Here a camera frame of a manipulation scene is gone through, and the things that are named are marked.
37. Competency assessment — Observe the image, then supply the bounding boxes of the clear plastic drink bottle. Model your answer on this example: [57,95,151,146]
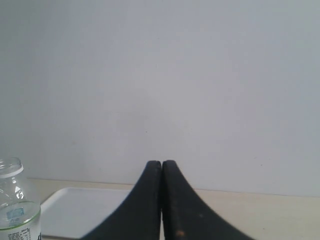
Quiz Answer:
[0,157,42,240]

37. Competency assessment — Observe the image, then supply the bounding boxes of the white plastic tray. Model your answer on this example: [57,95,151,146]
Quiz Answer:
[39,187,166,240]

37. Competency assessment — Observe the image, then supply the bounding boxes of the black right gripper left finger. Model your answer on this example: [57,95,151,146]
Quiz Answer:
[82,160,162,240]

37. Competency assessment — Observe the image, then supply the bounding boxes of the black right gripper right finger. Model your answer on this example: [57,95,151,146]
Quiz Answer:
[162,160,252,240]

